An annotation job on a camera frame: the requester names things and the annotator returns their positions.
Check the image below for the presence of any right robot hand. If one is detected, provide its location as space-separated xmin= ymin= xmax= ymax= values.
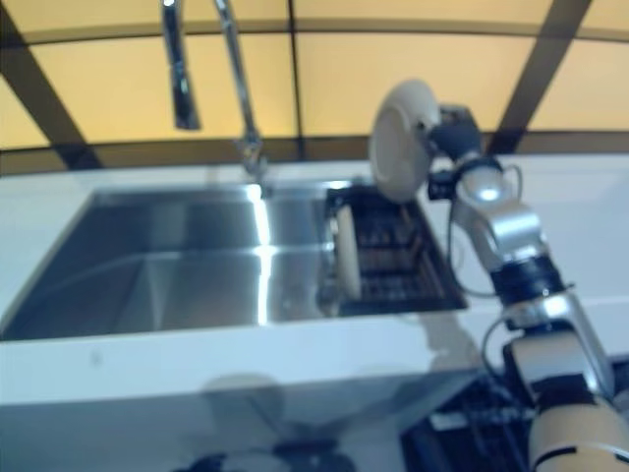
xmin=417 ymin=102 xmax=486 ymax=164

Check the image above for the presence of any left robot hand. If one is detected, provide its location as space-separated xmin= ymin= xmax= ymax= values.
xmin=186 ymin=454 xmax=230 ymax=472

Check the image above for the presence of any cream ceramic plate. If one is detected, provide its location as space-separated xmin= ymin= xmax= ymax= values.
xmin=333 ymin=206 xmax=364 ymax=299
xmin=368 ymin=79 xmax=441 ymax=203

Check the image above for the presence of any black dishwasher plate rack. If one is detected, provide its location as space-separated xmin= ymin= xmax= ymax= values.
xmin=402 ymin=373 xmax=542 ymax=472

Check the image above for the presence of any glossy white cabinet front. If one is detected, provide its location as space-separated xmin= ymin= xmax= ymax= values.
xmin=0 ymin=363 xmax=481 ymax=472

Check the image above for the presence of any black dish drying rack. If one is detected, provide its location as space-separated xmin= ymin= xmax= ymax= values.
xmin=323 ymin=181 xmax=468 ymax=316

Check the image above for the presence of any stainless steel sink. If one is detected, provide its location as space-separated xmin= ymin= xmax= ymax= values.
xmin=0 ymin=181 xmax=468 ymax=343

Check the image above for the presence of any chrome kitchen faucet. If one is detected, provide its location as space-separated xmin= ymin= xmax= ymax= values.
xmin=159 ymin=0 xmax=274 ymax=198

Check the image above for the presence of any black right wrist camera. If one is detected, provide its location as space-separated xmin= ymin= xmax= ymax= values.
xmin=427 ymin=169 xmax=462 ymax=201

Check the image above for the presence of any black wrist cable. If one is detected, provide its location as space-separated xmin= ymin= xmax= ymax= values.
xmin=447 ymin=220 xmax=500 ymax=299

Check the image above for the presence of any dark brown window frame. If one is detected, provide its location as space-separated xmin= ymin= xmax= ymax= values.
xmin=0 ymin=0 xmax=629 ymax=176

